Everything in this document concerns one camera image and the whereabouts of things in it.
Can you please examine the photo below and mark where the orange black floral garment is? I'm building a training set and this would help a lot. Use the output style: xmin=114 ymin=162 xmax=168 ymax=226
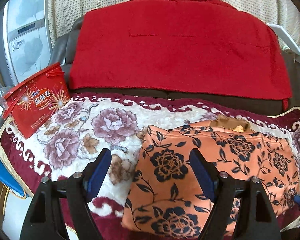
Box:
xmin=122 ymin=116 xmax=300 ymax=238

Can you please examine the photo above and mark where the blue bag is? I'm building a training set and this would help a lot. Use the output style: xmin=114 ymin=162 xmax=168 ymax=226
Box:
xmin=0 ymin=160 xmax=27 ymax=198

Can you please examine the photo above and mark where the floral plush blanket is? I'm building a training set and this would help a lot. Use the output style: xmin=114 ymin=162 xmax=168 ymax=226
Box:
xmin=0 ymin=93 xmax=300 ymax=239

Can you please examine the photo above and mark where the red snack gift box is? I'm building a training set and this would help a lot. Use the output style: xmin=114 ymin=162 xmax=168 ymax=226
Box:
xmin=3 ymin=63 xmax=70 ymax=139

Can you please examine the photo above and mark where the dark brown sofa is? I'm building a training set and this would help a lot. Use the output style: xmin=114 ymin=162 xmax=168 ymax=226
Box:
xmin=49 ymin=17 xmax=300 ymax=116

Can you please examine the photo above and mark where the white refrigerator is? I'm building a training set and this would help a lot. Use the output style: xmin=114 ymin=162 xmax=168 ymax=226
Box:
xmin=0 ymin=0 xmax=51 ymax=86

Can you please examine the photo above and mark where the red blanket on sofa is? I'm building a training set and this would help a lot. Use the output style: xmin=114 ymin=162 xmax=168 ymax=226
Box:
xmin=69 ymin=0 xmax=292 ymax=101

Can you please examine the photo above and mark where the white rack frame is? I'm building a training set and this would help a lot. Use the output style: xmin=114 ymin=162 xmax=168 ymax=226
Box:
xmin=267 ymin=23 xmax=300 ymax=63

